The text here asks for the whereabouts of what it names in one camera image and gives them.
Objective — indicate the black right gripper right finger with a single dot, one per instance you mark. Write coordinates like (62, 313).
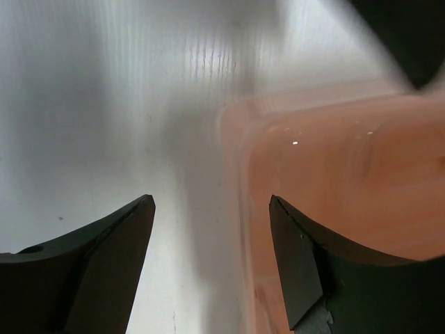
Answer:
(332, 284)

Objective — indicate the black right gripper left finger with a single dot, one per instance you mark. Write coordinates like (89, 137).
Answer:
(82, 282)

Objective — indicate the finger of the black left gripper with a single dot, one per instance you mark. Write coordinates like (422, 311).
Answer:
(411, 31)

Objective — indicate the pink plastic toolbox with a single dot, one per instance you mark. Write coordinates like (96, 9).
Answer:
(364, 159)

